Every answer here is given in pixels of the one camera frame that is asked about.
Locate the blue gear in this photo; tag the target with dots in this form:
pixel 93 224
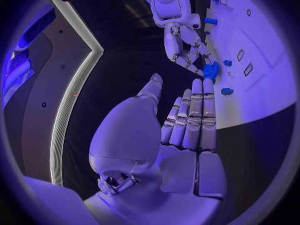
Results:
pixel 212 71

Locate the blue peg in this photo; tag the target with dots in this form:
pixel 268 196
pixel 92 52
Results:
pixel 227 62

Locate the blue cylinder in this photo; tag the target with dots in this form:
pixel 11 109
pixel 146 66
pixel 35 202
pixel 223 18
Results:
pixel 211 21

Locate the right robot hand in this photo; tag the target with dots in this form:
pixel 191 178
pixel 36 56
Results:
pixel 174 43

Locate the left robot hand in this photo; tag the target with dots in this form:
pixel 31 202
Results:
pixel 131 135

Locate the glowing light bar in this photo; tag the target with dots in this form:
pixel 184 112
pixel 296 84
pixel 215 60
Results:
pixel 35 30

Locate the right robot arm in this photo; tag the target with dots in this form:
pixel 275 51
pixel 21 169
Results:
pixel 168 1

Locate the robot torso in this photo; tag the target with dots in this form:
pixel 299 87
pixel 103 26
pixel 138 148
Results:
pixel 46 78

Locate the white task board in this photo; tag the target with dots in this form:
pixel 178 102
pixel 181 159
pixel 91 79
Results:
pixel 257 41

